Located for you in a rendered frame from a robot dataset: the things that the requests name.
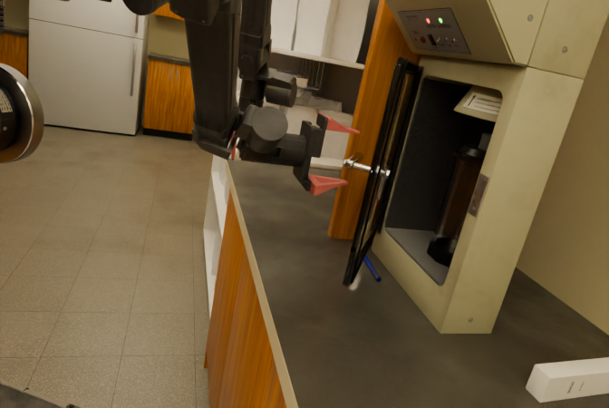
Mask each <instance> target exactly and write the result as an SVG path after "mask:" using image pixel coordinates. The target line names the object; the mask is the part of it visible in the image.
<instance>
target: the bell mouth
mask: <svg viewBox="0 0 609 408"><path fill-rule="evenodd" d="M502 101H503V96H502V93H501V91H500V90H496V89H491V88H487V87H482V86H478V85H474V84H473V86H472V87H471V88H470V89H469V91H468V92H467V93H466V94H465V96H464V97H463V98H462V99H461V100H460V102H459V103H458V104H457V106H456V107H455V108H454V109H453V110H454V111H455V112H460V113H463V114H466V115H469V116H472V117H476V118H480V119H483V120H487V121H493V122H496V121H497V118H498V113H499V110H500V107H501V104H502Z"/></svg>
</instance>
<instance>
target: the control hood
mask: <svg viewBox="0 0 609 408"><path fill-rule="evenodd" d="M385 2H386V3H387V5H388V6H389V8H390V10H391V13H392V15H393V17H394V19H395V21H396V23H397V25H398V26H399V28H400V30H401V33H402V35H403V37H404V39H405V40H406V42H407V44H408V46H409V47H410V49H411V51H412V52H413V53H418V54H426V55H433V56H441V57H449V58H457V59H464V60H472V61H480V62H488V63H503V64H511V65H518V66H525V64H527V62H528V59H529V55H530V53H531V50H532V47H533V44H534V41H535V39H536V36H537V31H538V28H539V26H540V23H541V20H542V17H543V14H544V12H545V9H546V3H547V0H385ZM437 8H451V10H452V12H453V14H454V16H455V18H456V20H457V22H458V25H459V28H460V30H461V32H462V34H463V36H464V38H465V40H466V43H467V45H468V47H469V50H470V52H471V54H464V53H447V52H437V51H428V50H419V49H416V48H415V46H414V44H413V42H412V40H411V38H410V36H409V34H408V32H407V30H406V28H405V26H404V24H403V22H402V21H401V19H400V17H399V15H398V13H397V12H400V11H412V10H425V9H437Z"/></svg>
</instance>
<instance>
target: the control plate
mask: <svg viewBox="0 0 609 408"><path fill-rule="evenodd" d="M397 13H398V15H399V17H400V19H401V21H402V22H403V24H404V26H405V28H406V30H407V32H408V34H409V36H410V38H411V40H412V42H413V44H414V46H415V48H416V49H419V50H428V51H437V52H447V53H464V54H471V52H470V50H469V47H468V45H467V43H466V40H465V38H464V36H463V34H462V32H461V30H460V28H459V25H458V22H457V20H456V18H455V16H454V14H453V12H452V10H451V8H437V9H425V10H412V11H400V12H397ZM439 17H440V18H441V19H442V21H443V23H441V22H440V21H439ZM426 18H429V19H430V23H428V22H427V21H426ZM427 34H431V35H432V37H433V39H434V41H435V43H436V45H431V42H430V39H429V37H428V36H427ZM414 36H415V37H416V38H417V39H418V41H417V42H416V41H415V39H414ZM421 36H423V37H424V38H425V40H426V43H423V42H422V41H421V39H420V38H421ZM438 37H439V38H440V40H441V41H438V42H437V39H438ZM445 37H446V38H448V40H449V41H448V42H444V40H445ZM452 38H455V39H456V41H457V42H456V43H454V42H452Z"/></svg>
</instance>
